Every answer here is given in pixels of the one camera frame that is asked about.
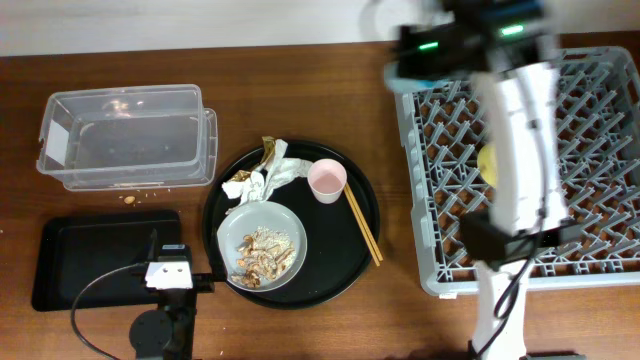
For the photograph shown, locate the pink plastic cup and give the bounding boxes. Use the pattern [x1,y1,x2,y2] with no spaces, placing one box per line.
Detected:
[307,159,347,204]

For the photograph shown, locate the wooden chopstick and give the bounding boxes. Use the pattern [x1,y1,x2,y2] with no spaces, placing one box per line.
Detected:
[345,182,384,263]
[342,185,380,268]

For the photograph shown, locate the light blue plastic cup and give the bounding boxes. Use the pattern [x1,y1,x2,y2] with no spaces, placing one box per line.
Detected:
[384,68,442,94]

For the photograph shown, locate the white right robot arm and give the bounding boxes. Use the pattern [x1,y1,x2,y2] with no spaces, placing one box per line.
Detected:
[385,1,579,359]

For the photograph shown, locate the grey dishwasher rack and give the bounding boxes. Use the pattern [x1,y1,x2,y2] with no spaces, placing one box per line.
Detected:
[395,47,639,297]

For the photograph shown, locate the food scraps on plate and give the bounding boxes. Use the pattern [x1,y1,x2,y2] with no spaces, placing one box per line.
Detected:
[231,226,297,289]

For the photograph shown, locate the grey plate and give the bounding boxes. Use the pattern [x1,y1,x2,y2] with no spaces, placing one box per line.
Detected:
[216,202,307,292]

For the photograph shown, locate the black rectangular tray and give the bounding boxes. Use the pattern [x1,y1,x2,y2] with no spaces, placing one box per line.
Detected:
[31,210,181,312]

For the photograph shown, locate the crumpled white paper napkin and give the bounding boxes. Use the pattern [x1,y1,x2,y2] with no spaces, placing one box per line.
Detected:
[222,138,312,215]

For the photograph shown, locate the round black tray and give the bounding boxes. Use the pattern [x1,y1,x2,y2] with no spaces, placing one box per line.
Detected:
[202,140,380,310]

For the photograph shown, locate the clear plastic storage bin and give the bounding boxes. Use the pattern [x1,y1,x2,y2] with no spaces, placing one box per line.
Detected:
[36,84,218,192]

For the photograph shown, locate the yellow plastic bowl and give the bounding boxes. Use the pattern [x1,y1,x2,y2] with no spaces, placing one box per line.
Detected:
[477,143,498,187]

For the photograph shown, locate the gold foil wrapper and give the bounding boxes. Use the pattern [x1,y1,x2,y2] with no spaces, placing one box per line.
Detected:
[229,136,276,182]

